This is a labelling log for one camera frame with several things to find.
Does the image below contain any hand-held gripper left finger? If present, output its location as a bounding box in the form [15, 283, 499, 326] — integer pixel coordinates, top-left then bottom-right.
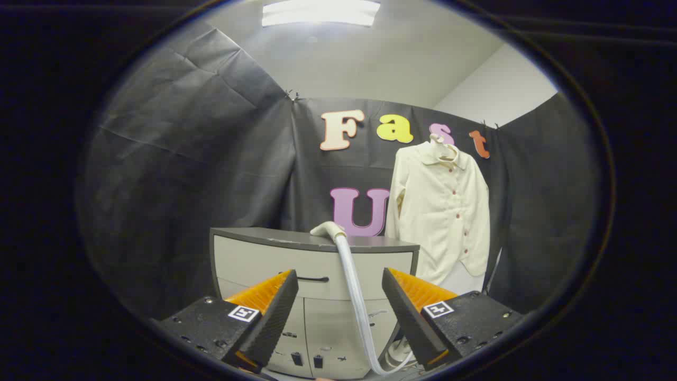
[153, 269, 299, 375]

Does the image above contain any white clothes hanger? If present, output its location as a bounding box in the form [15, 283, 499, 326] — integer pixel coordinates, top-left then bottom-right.
[429, 133, 460, 162]

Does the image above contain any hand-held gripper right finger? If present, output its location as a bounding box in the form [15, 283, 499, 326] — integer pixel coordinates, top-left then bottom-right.
[382, 267, 524, 372]

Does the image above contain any grey and white cabinet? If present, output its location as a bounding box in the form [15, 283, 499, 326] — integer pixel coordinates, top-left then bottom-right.
[209, 226, 421, 379]

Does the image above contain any black backdrop cloth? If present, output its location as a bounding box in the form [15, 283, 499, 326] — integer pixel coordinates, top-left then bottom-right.
[77, 21, 601, 323]

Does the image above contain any thin metal stand pole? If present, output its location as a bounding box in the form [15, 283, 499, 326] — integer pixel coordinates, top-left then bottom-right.
[484, 248, 503, 294]

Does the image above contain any cream button-up shirt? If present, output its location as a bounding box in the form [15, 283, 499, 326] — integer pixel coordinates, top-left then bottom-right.
[385, 141, 491, 286]

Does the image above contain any white garment steamer with hose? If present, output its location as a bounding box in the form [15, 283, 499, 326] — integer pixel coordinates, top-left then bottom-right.
[310, 221, 418, 376]

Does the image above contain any ceiling light panel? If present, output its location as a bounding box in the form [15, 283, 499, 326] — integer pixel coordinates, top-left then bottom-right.
[262, 0, 381, 27]

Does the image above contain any white hanging board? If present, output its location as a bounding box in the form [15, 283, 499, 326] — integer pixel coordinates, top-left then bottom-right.
[431, 262, 486, 296]

